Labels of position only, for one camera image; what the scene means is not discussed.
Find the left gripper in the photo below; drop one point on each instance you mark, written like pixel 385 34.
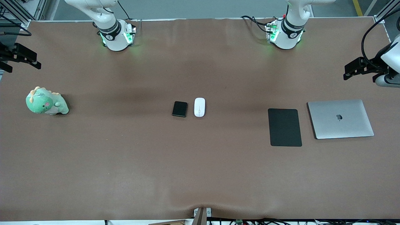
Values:
pixel 369 66

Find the small black phone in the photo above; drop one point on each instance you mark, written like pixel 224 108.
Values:
pixel 179 109

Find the white computer mouse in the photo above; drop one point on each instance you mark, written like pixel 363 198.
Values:
pixel 199 107

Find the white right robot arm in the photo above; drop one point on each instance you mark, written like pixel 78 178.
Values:
pixel 117 45

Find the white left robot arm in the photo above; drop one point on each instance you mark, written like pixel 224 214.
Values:
pixel 286 43

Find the black mouse pad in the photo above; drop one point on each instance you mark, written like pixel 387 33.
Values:
pixel 284 127

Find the green dinosaur plush toy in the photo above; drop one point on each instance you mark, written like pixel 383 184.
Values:
pixel 42 103

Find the silver laptop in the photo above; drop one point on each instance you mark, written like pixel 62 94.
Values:
pixel 340 125

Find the brown table cover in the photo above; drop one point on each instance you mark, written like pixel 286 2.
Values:
pixel 200 162

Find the brown cardboard piece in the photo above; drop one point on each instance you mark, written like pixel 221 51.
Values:
pixel 168 222

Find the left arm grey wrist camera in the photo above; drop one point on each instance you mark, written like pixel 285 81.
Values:
pixel 387 82

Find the aluminium frame profile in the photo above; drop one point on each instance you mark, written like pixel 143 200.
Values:
pixel 379 19
pixel 25 24

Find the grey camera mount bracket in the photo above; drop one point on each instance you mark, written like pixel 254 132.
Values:
pixel 201 216

